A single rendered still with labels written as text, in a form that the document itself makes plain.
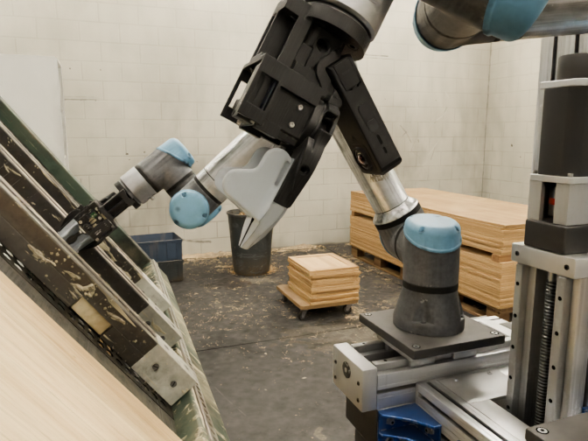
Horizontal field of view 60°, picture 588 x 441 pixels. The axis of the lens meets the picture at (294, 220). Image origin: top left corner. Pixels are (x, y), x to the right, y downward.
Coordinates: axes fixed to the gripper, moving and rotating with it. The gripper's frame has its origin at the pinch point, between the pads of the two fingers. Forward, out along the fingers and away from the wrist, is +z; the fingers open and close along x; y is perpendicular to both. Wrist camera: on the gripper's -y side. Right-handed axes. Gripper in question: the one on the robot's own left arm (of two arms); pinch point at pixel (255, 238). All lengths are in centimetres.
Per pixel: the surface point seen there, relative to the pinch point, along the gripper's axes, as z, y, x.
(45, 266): 24, 15, -58
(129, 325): 29, -4, -58
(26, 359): 27.0, 12.0, -24.1
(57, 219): 20, 17, -83
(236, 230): 26, -131, -454
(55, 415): 29.5, 6.7, -17.6
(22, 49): -43, 125, -553
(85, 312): 30, 5, -58
